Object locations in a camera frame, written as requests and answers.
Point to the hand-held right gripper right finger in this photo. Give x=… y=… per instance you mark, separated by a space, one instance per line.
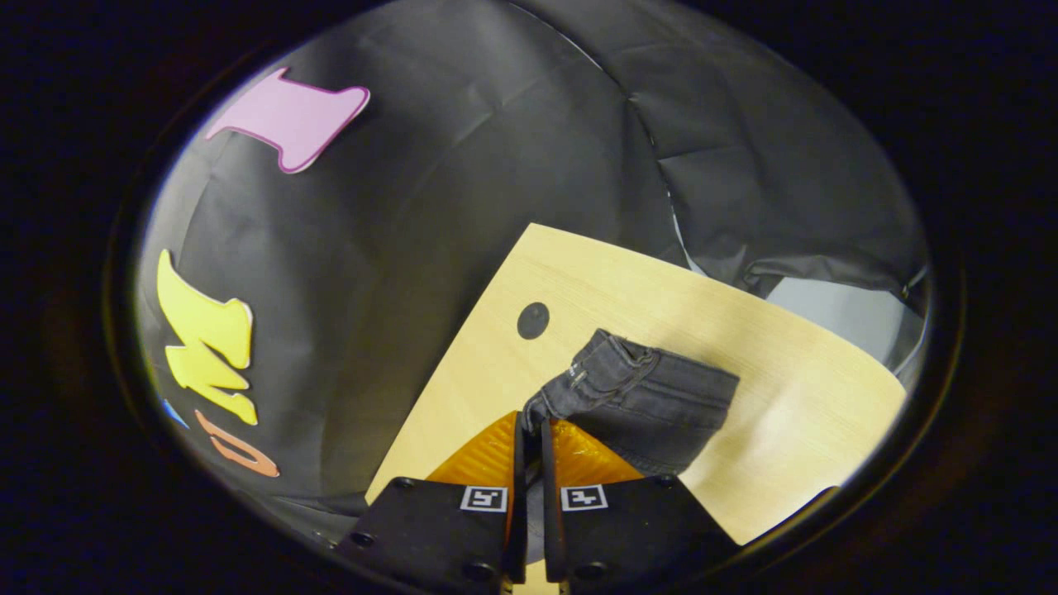
x=552 y=512

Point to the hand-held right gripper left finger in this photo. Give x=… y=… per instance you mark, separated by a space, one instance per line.
x=519 y=496

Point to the black jeans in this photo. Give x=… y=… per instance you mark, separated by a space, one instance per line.
x=645 y=397

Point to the black table grommet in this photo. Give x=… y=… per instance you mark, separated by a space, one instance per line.
x=533 y=320

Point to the black backdrop cloth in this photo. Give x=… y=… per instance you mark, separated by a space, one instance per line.
x=463 y=182

